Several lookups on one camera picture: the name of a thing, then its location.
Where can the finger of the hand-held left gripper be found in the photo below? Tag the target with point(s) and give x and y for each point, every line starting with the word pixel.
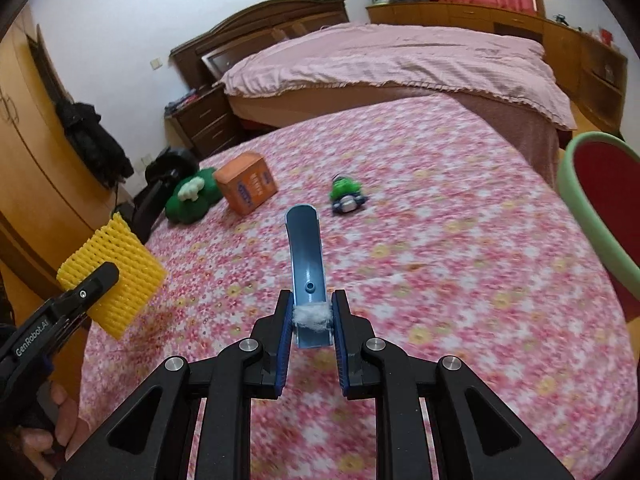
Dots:
pixel 97 282

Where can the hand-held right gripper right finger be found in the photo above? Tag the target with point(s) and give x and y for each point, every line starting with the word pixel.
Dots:
pixel 343 356

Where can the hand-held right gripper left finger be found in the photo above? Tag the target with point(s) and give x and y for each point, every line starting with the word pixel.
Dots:
pixel 283 351

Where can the yellow foam fruit net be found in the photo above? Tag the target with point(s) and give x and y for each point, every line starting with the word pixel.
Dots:
pixel 125 265

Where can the white cotton wad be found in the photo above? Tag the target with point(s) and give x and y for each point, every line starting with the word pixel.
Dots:
pixel 311 316

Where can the blue plastic scoop piece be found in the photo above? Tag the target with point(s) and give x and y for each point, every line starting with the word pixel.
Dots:
pixel 306 250

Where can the red bucket with green rim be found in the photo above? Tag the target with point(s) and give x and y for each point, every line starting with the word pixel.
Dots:
pixel 600 170

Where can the person's left hand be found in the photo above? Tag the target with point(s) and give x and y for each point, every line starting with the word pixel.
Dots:
pixel 65 415

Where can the black chair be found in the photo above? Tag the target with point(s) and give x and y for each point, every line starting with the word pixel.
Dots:
pixel 162 175

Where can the green plush toy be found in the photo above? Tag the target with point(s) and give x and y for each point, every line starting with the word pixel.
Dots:
pixel 192 200

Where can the black hanging clothing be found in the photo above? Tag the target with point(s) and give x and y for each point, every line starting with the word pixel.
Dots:
pixel 95 145

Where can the wooden wardrobe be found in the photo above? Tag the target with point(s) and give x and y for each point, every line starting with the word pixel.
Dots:
pixel 45 135

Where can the green toy car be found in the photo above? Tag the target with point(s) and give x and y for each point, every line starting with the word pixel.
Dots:
pixel 346 192

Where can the orange cardboard box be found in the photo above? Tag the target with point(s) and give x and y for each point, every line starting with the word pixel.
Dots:
pixel 247 182

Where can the dark wooden nightstand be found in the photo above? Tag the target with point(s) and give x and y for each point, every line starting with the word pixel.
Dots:
pixel 207 120

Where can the brown bed base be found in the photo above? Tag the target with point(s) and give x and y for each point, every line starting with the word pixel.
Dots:
pixel 500 120

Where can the dark wooden headboard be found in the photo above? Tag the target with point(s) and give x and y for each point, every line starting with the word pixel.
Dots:
pixel 250 30

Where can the bed with pink cover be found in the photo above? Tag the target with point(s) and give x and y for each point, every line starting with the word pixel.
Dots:
pixel 400 60

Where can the long wooden cabinet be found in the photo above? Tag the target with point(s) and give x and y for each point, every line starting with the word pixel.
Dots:
pixel 480 20

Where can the wooden corner shelf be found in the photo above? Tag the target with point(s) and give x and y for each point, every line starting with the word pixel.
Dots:
pixel 602 80

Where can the red box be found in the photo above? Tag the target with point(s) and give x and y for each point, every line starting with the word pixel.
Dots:
pixel 606 36

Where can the wall switch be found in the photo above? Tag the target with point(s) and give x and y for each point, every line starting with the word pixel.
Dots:
pixel 157 63

